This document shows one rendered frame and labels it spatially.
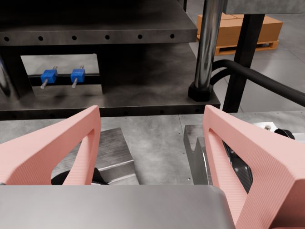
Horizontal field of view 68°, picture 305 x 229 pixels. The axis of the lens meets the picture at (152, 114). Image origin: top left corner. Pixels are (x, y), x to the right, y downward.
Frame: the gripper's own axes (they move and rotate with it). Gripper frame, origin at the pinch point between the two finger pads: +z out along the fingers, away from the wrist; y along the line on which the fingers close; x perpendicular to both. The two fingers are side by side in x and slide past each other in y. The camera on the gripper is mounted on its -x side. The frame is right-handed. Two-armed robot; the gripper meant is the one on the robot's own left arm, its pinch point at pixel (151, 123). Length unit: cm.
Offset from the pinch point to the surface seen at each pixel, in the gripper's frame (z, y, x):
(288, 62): 282, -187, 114
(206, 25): 66, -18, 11
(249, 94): 199, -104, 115
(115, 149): 26.5, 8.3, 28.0
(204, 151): 23.5, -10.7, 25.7
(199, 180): 22.3, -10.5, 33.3
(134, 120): 51, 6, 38
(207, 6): 66, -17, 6
